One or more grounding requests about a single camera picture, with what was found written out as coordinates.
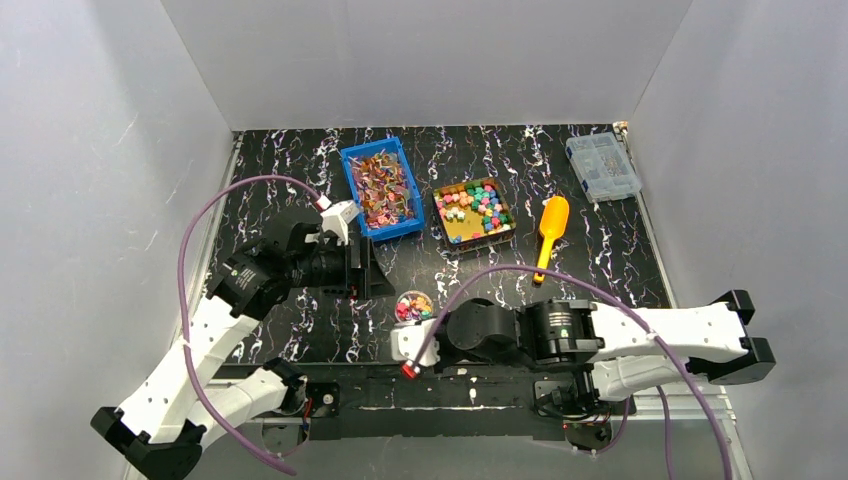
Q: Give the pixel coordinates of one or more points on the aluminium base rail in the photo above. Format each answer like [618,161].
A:
[664,436]

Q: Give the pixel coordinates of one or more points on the blue plastic candy bin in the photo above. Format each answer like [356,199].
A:
[383,186]

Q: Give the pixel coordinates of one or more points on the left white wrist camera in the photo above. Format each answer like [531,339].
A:
[336,217]

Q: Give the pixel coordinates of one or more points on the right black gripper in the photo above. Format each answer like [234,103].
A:
[441,332]

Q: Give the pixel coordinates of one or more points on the orange plastic scoop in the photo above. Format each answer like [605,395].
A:
[552,227]

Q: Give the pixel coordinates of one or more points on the gold tray of star candies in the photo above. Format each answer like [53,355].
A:
[473,215]

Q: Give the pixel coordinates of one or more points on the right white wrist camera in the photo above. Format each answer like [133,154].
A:
[408,347]

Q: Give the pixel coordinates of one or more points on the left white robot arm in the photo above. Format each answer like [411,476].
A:
[163,428]

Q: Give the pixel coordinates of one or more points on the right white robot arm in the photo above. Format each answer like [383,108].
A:
[618,354]

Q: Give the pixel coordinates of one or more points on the clear plastic organizer box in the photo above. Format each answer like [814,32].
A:
[602,167]

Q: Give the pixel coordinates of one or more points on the clear round plastic jar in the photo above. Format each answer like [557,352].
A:
[413,305]

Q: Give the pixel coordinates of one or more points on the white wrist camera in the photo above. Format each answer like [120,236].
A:
[336,217]
[408,347]

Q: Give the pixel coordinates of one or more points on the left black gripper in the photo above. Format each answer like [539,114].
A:
[361,266]

